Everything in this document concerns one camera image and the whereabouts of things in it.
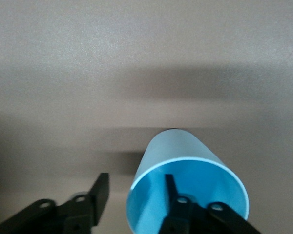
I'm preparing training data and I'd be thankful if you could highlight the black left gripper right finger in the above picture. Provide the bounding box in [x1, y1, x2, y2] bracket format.
[158, 174, 262, 234]

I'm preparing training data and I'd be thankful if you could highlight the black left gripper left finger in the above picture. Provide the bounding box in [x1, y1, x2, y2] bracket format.
[0, 172, 110, 234]

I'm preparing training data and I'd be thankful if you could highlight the blue plastic cup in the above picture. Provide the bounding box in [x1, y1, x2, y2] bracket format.
[125, 129, 250, 234]

